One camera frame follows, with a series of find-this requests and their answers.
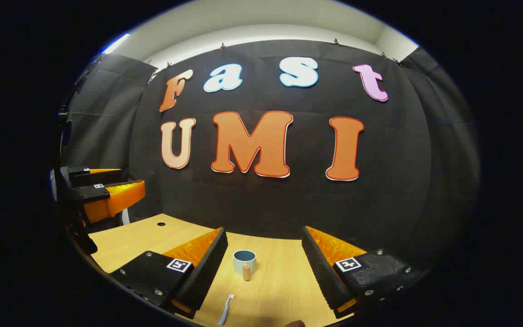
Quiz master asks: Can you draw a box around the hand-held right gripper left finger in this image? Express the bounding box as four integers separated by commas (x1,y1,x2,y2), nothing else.
111,227,228,319

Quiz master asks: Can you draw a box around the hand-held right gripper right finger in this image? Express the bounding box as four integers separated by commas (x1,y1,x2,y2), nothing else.
301,226,424,319

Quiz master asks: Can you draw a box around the light blue cup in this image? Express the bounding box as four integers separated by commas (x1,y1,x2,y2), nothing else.
233,249,257,281

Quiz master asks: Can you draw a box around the white toothbrush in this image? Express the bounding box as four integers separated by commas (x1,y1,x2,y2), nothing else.
218,294,236,326

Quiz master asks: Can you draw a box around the wooden desktop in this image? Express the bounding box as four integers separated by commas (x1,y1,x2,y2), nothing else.
88,213,357,327

